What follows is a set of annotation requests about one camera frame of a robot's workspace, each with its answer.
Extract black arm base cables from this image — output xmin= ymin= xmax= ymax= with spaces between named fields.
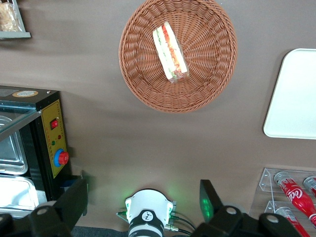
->
xmin=169 ymin=214 xmax=198 ymax=235

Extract cream plastic serving tray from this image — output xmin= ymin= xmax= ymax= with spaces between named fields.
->
xmin=263 ymin=48 xmax=316 ymax=140

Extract steel warmer pan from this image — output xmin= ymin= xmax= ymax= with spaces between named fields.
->
xmin=0 ymin=116 xmax=29 ymax=175
xmin=0 ymin=174 xmax=40 ymax=211

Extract red cola bottle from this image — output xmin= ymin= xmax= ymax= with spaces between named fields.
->
xmin=273 ymin=171 xmax=316 ymax=229
xmin=303 ymin=176 xmax=316 ymax=198
xmin=275 ymin=206 xmax=311 ymax=237

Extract clear acrylic bottle rack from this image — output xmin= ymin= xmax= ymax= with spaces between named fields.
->
xmin=249 ymin=167 xmax=316 ymax=237

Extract red and blue warmer knob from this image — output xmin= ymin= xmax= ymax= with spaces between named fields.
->
xmin=54 ymin=148 xmax=70 ymax=167

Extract triangle sandwich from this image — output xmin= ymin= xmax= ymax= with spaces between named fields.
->
xmin=152 ymin=21 xmax=190 ymax=84

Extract round brown wicker basket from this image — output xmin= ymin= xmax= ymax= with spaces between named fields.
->
xmin=118 ymin=0 xmax=238 ymax=114

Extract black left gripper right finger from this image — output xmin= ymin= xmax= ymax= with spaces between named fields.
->
xmin=192 ymin=179 xmax=257 ymax=237

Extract grey snack tray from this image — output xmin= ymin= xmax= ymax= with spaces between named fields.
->
xmin=0 ymin=0 xmax=32 ymax=40

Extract clear bag of crackers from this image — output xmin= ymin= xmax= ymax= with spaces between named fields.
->
xmin=0 ymin=1 xmax=23 ymax=32

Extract black food warmer cabinet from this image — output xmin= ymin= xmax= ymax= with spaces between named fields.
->
xmin=0 ymin=85 xmax=73 ymax=218

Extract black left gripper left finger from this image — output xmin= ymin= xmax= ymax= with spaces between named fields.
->
xmin=27 ymin=177 xmax=88 ymax=237

